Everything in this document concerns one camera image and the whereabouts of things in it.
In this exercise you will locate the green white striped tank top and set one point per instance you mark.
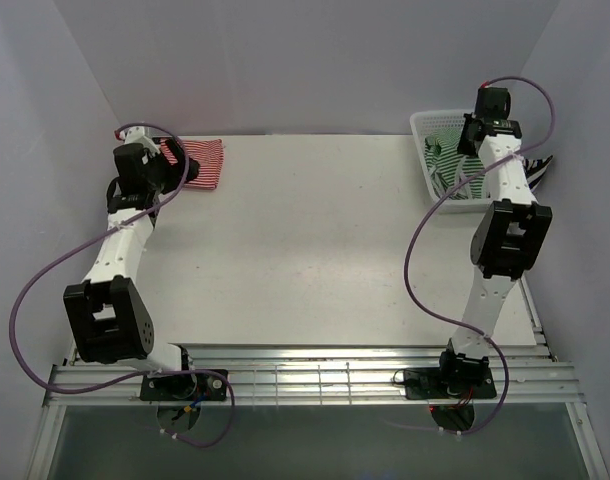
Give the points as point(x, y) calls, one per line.
point(445, 166)

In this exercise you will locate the red white striped tank top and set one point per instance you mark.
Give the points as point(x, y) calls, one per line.
point(209, 154)

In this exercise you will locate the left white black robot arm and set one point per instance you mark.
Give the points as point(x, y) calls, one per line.
point(108, 318)

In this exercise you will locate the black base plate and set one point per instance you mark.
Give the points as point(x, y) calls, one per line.
point(428, 384)
point(183, 388)

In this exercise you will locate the aluminium frame rail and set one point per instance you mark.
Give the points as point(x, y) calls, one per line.
point(352, 376)

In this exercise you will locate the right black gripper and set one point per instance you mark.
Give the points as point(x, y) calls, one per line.
point(464, 147)

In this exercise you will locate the black white striped tank top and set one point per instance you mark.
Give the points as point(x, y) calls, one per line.
point(535, 170)

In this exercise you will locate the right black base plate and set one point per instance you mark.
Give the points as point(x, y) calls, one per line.
point(428, 384)

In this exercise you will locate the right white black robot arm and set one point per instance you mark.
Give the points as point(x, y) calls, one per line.
point(506, 243)

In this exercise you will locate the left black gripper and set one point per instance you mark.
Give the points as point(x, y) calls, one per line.
point(176, 172)

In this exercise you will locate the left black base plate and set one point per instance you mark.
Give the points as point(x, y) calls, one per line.
point(183, 388)

